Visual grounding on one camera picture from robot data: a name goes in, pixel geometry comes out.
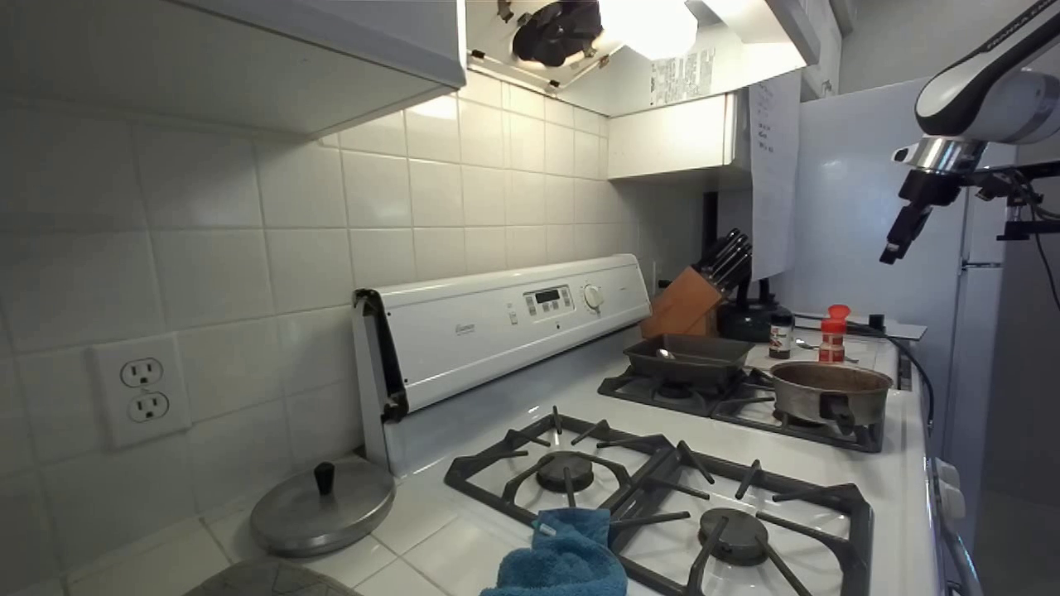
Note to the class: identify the grey metal lid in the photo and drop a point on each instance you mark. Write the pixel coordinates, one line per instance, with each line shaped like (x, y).
(268, 582)

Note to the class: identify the red lid spice shaker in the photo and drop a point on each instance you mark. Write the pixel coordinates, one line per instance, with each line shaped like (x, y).
(832, 334)

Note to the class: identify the white gas stove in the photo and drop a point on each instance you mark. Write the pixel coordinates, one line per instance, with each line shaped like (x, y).
(476, 334)

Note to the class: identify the metal lid black knob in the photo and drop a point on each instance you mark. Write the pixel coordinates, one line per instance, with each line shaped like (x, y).
(320, 516)

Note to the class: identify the white refrigerator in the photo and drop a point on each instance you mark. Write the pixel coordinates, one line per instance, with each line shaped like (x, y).
(849, 199)

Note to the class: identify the metal saucepan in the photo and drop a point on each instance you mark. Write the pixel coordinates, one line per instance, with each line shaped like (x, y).
(829, 388)

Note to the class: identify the white paper sheet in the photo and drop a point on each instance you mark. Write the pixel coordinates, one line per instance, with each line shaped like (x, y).
(775, 166)

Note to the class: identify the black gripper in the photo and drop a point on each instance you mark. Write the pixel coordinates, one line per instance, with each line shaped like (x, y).
(915, 223)

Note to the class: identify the black burner grate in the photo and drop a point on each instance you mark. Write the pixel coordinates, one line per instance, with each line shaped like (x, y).
(650, 476)
(662, 392)

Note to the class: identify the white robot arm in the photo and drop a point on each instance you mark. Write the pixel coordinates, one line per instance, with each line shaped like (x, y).
(995, 101)

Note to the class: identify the small dark glass bottle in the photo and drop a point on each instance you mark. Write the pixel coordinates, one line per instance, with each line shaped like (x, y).
(780, 337)

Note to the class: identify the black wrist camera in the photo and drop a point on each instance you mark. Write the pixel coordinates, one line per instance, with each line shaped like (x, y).
(933, 188)

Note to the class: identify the white range hood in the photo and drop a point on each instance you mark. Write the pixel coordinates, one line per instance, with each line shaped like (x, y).
(662, 54)

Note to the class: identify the white upper cabinet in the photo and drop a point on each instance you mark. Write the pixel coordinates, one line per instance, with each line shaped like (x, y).
(218, 54)
(669, 138)

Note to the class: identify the wooden knife block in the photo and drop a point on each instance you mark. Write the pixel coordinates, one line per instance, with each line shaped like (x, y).
(682, 307)

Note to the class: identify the black baking pan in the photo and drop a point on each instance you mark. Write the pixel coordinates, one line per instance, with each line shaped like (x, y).
(691, 360)

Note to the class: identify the blue cloth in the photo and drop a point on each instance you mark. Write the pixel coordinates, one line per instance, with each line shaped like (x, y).
(564, 564)

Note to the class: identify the white wall outlet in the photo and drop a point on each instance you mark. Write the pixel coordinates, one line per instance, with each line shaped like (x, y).
(140, 388)

